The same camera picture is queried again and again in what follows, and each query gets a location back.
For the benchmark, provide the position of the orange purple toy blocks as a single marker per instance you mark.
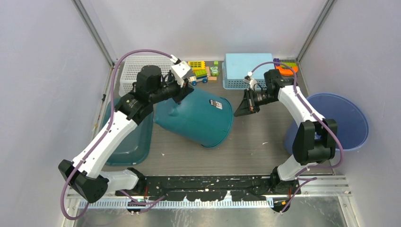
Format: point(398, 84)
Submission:
point(285, 67)

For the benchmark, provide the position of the teal transparent plastic tub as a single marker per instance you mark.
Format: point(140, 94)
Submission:
point(135, 147)

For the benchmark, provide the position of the light blue perforated basket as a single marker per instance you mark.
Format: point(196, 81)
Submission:
point(237, 65)

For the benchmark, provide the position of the white perforated plastic basket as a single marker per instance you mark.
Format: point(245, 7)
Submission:
point(134, 64)

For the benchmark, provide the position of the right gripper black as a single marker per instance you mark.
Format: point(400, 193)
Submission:
point(244, 108)

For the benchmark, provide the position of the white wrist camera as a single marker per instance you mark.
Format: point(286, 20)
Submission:
point(181, 72)
point(248, 79)

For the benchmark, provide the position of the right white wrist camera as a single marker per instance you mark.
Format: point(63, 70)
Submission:
point(248, 79)

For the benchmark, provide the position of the teal round bucket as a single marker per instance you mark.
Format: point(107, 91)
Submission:
point(201, 117)

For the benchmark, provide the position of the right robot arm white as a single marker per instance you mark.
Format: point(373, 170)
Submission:
point(314, 141)

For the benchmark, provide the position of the green monster toy block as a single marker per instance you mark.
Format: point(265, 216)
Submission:
point(214, 69)

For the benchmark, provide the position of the white toy car blue wheels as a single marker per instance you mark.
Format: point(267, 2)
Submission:
point(200, 76)

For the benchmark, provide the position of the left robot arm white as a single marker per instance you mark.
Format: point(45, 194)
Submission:
point(84, 173)

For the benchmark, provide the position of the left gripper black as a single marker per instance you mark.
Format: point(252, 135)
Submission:
point(182, 92)

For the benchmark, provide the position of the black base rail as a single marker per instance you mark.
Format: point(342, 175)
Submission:
point(212, 188)

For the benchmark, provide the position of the blue round bucket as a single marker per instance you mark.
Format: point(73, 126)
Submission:
point(353, 127)

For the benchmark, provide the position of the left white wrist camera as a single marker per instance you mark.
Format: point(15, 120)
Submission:
point(181, 72)

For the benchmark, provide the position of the yellow toy block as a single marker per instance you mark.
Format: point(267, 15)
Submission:
point(197, 65)

